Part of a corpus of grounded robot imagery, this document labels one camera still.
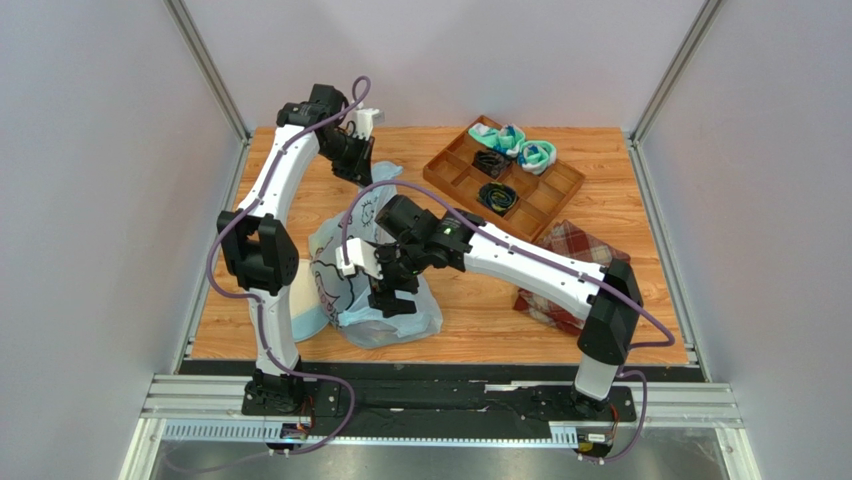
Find cream blue ceramic plate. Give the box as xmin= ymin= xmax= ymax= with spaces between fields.
xmin=289 ymin=259 xmax=329 ymax=343

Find light blue plastic bag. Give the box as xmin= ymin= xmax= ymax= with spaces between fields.
xmin=308 ymin=161 xmax=443 ymax=349

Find teal white sock pair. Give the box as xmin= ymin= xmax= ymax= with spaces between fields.
xmin=468 ymin=122 xmax=526 ymax=158

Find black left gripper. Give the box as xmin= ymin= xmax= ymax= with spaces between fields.
xmin=317 ymin=132 xmax=374 ymax=192

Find wooden compartment tray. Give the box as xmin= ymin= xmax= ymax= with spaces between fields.
xmin=422 ymin=129 xmax=586 ymax=243

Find red plaid folded cloth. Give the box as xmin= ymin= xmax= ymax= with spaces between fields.
xmin=512 ymin=219 xmax=632 ymax=337

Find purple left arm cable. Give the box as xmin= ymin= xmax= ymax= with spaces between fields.
xmin=162 ymin=75 xmax=373 ymax=475

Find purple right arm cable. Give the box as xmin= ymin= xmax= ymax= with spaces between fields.
xmin=340 ymin=179 xmax=676 ymax=465

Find black rolled sock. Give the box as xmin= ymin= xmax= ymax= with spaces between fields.
xmin=472 ymin=149 xmax=511 ymax=179

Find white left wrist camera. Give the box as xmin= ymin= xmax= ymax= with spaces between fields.
xmin=352 ymin=108 xmax=385 ymax=140

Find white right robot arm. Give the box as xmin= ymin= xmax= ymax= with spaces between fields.
xmin=373 ymin=194 xmax=642 ymax=403

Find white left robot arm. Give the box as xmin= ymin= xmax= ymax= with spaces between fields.
xmin=208 ymin=76 xmax=374 ymax=412

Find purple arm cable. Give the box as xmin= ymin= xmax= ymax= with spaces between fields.
xmin=340 ymin=179 xmax=676 ymax=465
xmin=162 ymin=75 xmax=373 ymax=475

